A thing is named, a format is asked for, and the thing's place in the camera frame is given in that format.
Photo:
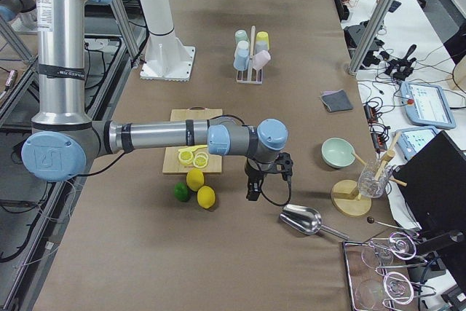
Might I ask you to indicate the aluminium frame post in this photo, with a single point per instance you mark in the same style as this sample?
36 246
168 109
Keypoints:
374 23

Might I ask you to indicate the pink cup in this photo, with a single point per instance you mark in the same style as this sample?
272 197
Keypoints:
260 59

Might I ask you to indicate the wooden cutting board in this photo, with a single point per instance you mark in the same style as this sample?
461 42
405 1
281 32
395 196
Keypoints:
171 164

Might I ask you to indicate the yellow cup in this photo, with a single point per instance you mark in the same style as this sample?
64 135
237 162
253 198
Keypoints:
262 40

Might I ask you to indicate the green bowl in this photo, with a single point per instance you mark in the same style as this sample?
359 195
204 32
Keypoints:
337 153

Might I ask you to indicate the wire glass rack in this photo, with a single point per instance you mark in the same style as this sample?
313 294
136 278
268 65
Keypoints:
376 273

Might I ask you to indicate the blue cup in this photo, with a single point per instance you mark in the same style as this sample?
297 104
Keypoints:
241 60

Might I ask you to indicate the green cup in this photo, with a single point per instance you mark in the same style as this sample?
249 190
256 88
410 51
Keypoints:
241 35

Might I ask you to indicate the grey cup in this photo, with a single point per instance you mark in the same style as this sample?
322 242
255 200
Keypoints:
259 47

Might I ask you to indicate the lemon slice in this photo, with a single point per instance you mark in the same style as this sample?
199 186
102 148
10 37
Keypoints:
185 157
201 160

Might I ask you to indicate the grey folded cloth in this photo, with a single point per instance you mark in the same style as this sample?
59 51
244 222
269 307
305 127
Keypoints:
336 100

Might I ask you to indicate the green lime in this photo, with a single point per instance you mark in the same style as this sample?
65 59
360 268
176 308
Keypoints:
181 192

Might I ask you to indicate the white wire cup holder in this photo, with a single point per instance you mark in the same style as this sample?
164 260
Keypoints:
250 76

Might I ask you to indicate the black monitor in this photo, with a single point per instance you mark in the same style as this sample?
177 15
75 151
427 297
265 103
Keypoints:
435 185

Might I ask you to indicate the metal scoop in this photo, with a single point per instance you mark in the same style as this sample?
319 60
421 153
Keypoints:
307 221

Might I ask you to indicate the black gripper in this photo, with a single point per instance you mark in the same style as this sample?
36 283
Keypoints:
254 173

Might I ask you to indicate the blue teach pendant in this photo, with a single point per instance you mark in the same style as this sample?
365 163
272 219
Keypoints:
413 139
426 104

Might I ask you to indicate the yellow plastic knife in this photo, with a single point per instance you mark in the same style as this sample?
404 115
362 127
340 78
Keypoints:
192 148

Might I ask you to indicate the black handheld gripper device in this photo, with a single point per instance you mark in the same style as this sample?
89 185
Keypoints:
399 68

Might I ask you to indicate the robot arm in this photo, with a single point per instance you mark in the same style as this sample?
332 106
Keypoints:
65 140

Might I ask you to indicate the yellow lemon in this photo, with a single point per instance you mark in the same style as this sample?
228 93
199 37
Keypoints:
195 179
206 197

